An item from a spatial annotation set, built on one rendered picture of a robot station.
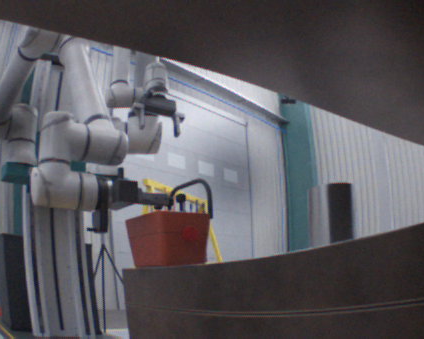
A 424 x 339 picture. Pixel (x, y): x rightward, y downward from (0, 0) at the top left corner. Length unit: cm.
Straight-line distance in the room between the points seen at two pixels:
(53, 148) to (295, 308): 62
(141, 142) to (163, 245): 116
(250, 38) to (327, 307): 39
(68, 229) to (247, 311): 153
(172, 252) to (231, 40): 70
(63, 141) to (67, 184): 10
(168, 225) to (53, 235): 121
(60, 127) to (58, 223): 120
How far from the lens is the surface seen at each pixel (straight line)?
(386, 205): 389
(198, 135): 1188
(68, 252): 219
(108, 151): 108
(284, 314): 69
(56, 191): 99
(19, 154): 192
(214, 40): 39
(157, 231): 103
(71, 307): 219
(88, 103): 118
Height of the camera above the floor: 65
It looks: 13 degrees up
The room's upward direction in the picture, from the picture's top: 2 degrees counter-clockwise
